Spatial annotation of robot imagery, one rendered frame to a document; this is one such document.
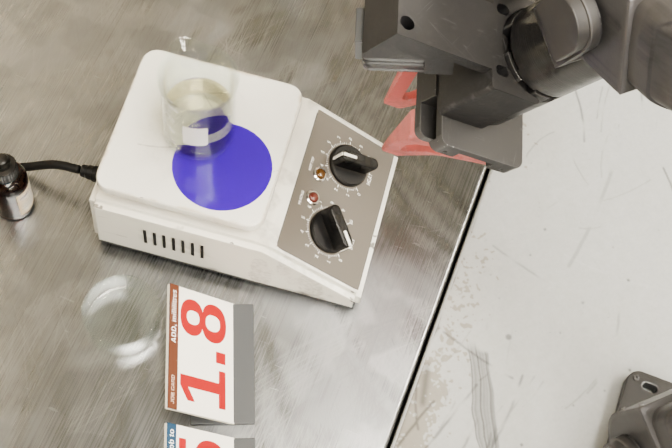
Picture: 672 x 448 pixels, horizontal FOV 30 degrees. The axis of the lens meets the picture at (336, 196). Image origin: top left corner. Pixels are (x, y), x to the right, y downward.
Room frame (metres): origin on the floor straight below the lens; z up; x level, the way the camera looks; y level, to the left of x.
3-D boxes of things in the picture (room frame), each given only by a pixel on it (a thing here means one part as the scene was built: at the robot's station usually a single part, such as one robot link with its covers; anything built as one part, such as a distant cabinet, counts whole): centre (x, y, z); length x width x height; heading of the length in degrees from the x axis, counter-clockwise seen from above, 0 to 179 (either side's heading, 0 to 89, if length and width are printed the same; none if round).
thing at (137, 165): (0.44, 0.10, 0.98); 0.12 x 0.12 x 0.01; 85
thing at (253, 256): (0.43, 0.07, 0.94); 0.22 x 0.13 x 0.08; 85
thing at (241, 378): (0.30, 0.06, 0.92); 0.09 x 0.06 x 0.04; 12
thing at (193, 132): (0.44, 0.10, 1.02); 0.06 x 0.05 x 0.08; 35
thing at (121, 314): (0.32, 0.13, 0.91); 0.06 x 0.06 x 0.02
